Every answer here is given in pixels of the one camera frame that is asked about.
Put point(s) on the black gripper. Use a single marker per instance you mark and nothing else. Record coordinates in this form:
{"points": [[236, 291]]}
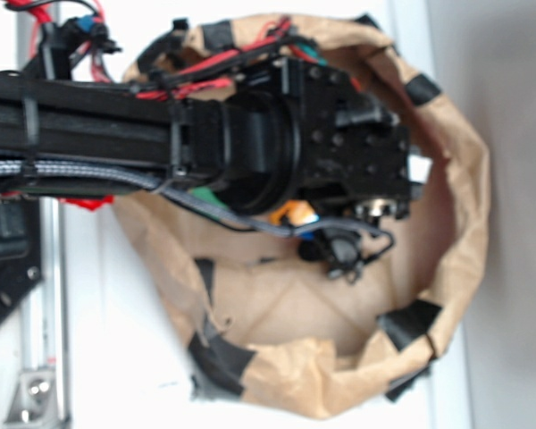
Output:
{"points": [[354, 151]]}

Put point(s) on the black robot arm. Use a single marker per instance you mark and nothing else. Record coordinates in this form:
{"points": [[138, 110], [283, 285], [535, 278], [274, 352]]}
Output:
{"points": [[259, 125]]}

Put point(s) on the green rectangular block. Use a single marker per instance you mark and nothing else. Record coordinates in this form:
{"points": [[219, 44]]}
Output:
{"points": [[205, 194]]}

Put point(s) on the brown paper bag bin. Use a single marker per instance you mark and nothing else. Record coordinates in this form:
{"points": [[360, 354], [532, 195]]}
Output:
{"points": [[271, 328]]}

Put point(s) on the aluminium extrusion rail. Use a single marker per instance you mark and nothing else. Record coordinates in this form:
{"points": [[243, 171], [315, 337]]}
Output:
{"points": [[43, 313]]}

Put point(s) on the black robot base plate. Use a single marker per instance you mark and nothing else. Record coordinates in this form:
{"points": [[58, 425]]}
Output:
{"points": [[20, 252]]}

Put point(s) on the metal corner bracket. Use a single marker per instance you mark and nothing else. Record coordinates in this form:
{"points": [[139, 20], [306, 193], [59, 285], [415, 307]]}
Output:
{"points": [[35, 402]]}

